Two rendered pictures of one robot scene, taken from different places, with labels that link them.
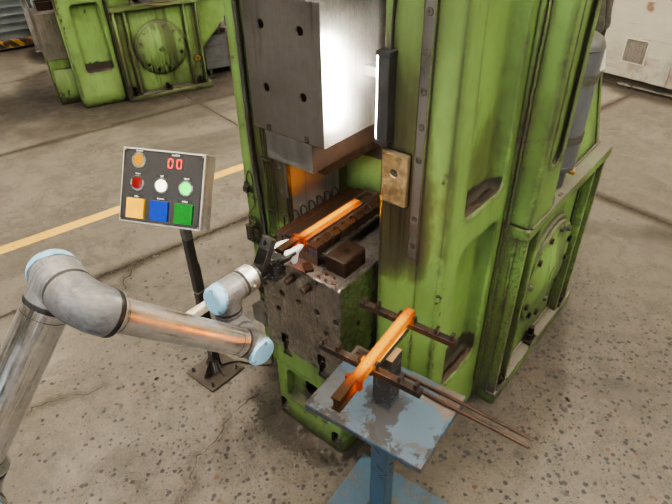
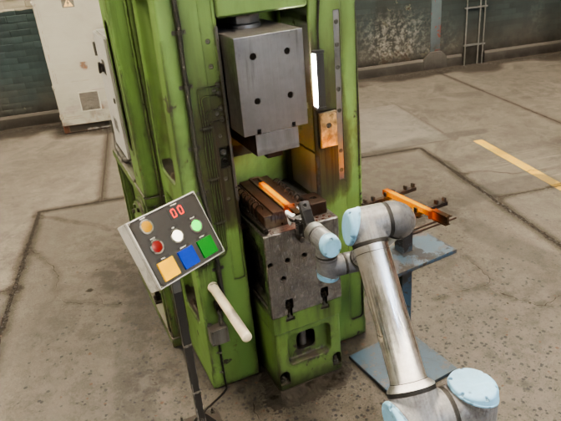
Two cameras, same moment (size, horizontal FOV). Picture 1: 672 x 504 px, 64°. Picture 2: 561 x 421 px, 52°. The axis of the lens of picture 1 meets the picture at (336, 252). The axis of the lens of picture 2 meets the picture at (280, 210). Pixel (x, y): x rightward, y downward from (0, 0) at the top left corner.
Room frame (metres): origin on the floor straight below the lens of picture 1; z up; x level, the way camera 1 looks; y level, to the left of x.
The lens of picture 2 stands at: (0.52, 2.23, 2.12)
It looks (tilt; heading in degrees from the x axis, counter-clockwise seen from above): 26 degrees down; 297
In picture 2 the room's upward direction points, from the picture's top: 5 degrees counter-clockwise
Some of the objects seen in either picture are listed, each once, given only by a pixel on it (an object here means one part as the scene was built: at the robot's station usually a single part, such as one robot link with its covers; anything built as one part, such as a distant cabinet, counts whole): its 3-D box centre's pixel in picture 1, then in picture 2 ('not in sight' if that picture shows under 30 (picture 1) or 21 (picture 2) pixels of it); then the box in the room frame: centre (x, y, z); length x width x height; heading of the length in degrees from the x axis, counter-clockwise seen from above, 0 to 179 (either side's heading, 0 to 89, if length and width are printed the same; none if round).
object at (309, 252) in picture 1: (334, 220); (265, 200); (1.72, 0.00, 0.96); 0.42 x 0.20 x 0.09; 139
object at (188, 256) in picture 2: (159, 211); (188, 257); (1.74, 0.65, 1.01); 0.07 x 0.05 x 0.07; 74
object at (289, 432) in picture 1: (301, 424); (302, 382); (1.52, 0.17, 0.01); 0.58 x 0.39 x 0.01; 49
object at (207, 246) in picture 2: (183, 214); (206, 246); (1.71, 0.56, 1.01); 0.07 x 0.05 x 0.07; 74
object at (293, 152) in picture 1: (331, 130); (259, 129); (1.72, 0.00, 1.32); 0.42 x 0.20 x 0.10; 139
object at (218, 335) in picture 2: (264, 312); (218, 333); (1.88, 0.34, 0.36); 0.09 x 0.07 x 0.12; 49
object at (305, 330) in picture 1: (347, 280); (280, 244); (1.69, -0.04, 0.69); 0.56 x 0.38 x 0.45; 139
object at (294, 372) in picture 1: (348, 360); (286, 317); (1.69, -0.04, 0.23); 0.55 x 0.37 x 0.47; 139
